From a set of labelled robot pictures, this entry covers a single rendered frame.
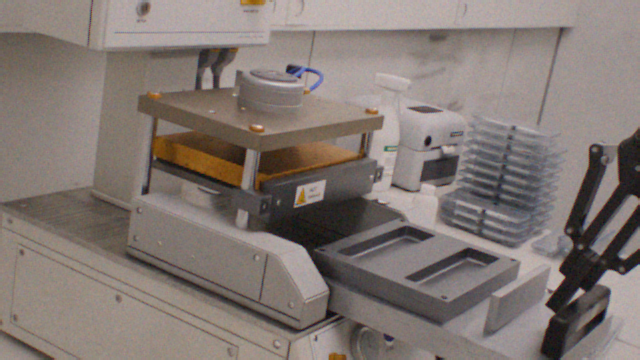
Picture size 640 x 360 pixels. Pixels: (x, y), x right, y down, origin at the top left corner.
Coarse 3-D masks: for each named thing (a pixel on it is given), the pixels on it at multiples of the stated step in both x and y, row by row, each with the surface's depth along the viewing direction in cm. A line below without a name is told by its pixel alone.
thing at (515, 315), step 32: (352, 288) 100; (512, 288) 97; (544, 288) 106; (384, 320) 97; (416, 320) 95; (480, 320) 98; (512, 320) 99; (544, 320) 101; (608, 320) 105; (448, 352) 94; (480, 352) 92; (512, 352) 91; (576, 352) 97
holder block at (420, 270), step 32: (384, 224) 115; (320, 256) 102; (352, 256) 106; (384, 256) 109; (416, 256) 106; (448, 256) 108; (480, 256) 112; (384, 288) 98; (416, 288) 96; (448, 288) 98; (480, 288) 101; (448, 320) 96
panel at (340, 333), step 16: (352, 320) 105; (320, 336) 100; (336, 336) 102; (352, 336) 105; (384, 336) 109; (320, 352) 99; (336, 352) 101; (384, 352) 110; (400, 352) 112; (416, 352) 116
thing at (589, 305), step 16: (608, 288) 102; (576, 304) 96; (592, 304) 97; (608, 304) 103; (560, 320) 91; (576, 320) 93; (544, 336) 92; (560, 336) 91; (544, 352) 92; (560, 352) 91
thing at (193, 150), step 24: (168, 144) 112; (192, 144) 111; (216, 144) 113; (312, 144) 122; (168, 168) 112; (192, 168) 110; (216, 168) 108; (240, 168) 106; (264, 168) 107; (288, 168) 108; (312, 168) 111
